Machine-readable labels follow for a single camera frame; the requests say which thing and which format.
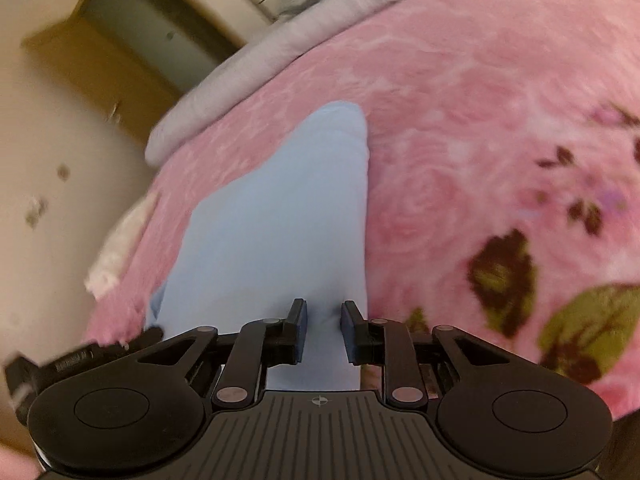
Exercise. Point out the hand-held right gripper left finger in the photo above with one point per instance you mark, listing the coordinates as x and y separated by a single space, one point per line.
300 332

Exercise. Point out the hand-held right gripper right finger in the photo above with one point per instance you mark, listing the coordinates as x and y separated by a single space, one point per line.
349 335

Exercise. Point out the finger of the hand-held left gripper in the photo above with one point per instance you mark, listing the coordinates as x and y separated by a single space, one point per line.
145 337

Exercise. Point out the light blue sweatshirt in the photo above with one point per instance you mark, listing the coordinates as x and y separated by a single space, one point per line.
280 240

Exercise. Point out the white fluffy cloth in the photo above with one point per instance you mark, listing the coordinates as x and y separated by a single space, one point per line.
120 245

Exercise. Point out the pink floral blanket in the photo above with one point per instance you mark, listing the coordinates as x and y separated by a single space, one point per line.
475 110

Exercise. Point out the grey striped quilt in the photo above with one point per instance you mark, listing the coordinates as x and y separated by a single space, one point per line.
235 75

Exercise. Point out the wooden wardrobe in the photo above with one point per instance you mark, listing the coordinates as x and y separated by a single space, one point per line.
125 25

